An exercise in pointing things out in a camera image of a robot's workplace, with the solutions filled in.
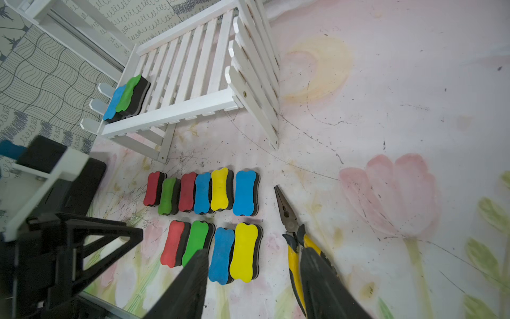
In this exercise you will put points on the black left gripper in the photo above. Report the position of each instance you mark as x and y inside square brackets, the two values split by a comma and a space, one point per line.
[39, 275]

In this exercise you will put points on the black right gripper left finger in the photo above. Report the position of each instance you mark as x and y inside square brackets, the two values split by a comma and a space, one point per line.
[185, 297]

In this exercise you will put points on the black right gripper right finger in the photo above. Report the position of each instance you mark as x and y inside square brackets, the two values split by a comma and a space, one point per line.
[325, 296]

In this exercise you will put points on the blue eraser shelf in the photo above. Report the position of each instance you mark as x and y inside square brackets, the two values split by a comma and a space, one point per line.
[246, 193]
[111, 115]
[203, 193]
[222, 256]

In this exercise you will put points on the green eraser shelf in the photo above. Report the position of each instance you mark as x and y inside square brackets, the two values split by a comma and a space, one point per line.
[200, 237]
[169, 204]
[133, 97]

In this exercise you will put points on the red eraser shelf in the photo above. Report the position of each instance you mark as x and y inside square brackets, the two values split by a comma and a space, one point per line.
[175, 244]
[187, 192]
[154, 188]

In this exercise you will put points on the yellow eraser shelf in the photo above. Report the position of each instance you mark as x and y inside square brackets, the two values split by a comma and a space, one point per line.
[222, 189]
[244, 264]

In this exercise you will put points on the red eraser top shelf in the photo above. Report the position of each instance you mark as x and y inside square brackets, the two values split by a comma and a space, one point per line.
[187, 192]
[154, 188]

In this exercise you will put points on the green eraser top shelf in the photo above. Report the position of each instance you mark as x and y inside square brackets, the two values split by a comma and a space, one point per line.
[169, 204]

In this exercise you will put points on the yellow eraser top shelf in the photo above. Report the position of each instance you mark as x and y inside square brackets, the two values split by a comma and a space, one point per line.
[222, 189]

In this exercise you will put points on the blue eraser top shelf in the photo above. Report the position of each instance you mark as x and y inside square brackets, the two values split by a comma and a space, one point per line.
[203, 193]
[246, 193]

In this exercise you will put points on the white wooden slatted shelf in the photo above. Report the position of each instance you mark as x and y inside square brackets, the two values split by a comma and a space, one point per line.
[222, 58]

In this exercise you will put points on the black plastic case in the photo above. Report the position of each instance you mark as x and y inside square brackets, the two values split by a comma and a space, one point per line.
[64, 196]

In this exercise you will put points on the yellow handled pliers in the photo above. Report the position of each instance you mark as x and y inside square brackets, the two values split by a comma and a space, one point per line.
[297, 239]

